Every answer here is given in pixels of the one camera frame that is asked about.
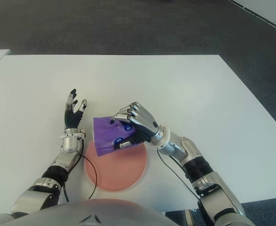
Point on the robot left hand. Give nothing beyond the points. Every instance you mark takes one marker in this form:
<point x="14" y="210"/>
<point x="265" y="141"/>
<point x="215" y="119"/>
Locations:
<point x="72" y="118"/>

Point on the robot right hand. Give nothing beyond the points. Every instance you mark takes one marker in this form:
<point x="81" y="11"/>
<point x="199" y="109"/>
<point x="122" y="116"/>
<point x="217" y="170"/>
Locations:
<point x="143" y="120"/>

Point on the purple tissue paper pack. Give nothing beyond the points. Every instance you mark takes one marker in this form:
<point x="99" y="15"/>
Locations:
<point x="104" y="134"/>

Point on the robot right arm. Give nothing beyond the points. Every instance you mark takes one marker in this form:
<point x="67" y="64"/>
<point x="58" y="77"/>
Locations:
<point x="194" y="153"/>

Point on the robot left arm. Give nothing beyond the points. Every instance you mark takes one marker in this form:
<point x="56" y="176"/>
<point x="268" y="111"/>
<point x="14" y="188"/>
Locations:
<point x="68" y="143"/>

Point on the round pink plate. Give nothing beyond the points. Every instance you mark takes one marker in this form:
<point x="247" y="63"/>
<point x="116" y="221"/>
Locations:
<point x="119" y="169"/>

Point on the silver robot torso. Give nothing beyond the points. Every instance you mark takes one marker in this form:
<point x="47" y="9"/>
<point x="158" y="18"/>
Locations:
<point x="119" y="212"/>

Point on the dark stand base white stripe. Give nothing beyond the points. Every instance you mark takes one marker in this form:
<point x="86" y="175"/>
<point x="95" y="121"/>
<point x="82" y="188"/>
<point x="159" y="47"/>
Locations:
<point x="189" y="217"/>

